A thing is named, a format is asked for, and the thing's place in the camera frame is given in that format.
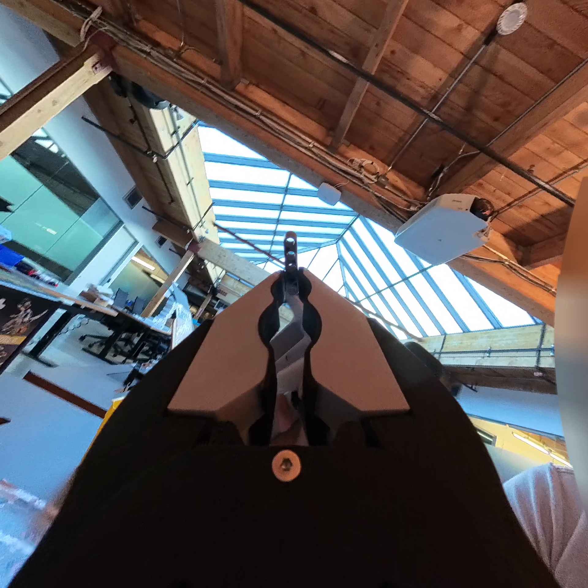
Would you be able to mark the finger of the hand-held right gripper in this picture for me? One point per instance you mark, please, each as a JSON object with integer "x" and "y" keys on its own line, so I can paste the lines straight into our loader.
{"x": 291, "y": 349}

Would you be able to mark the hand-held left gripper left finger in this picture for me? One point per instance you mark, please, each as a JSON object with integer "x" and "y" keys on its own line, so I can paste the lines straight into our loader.
{"x": 225, "y": 367}

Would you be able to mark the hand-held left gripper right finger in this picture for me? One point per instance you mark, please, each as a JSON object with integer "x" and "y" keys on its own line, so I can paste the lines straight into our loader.
{"x": 353, "y": 363}

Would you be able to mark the dark grey technic beam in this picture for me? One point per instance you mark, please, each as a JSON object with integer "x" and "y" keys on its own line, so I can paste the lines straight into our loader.
{"x": 291, "y": 262}

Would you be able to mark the background wooden desk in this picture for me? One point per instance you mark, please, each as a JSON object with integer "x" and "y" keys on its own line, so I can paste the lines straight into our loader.
{"x": 92, "y": 305}

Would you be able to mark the person's right hand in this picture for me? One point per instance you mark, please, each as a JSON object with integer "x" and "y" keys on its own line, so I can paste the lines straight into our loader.
{"x": 287, "y": 422}

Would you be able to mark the white poster board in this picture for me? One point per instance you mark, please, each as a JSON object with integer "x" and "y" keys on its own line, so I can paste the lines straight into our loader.
{"x": 181, "y": 317}

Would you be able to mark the yellow plastic bin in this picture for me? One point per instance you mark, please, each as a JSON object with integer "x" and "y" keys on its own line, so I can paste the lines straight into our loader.
{"x": 114, "y": 406}

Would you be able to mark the white ceiling projector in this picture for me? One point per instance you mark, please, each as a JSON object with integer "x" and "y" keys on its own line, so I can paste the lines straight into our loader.
{"x": 441, "y": 229}

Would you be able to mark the white ceiling sensor box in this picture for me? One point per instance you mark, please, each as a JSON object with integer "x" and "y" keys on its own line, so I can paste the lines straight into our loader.
{"x": 329, "y": 194}

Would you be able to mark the blue robot kit box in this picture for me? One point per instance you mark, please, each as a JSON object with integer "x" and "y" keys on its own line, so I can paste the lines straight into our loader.
{"x": 23, "y": 321}

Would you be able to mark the round white ceiling detector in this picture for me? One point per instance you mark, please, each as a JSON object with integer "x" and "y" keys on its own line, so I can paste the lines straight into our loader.
{"x": 511, "y": 18}

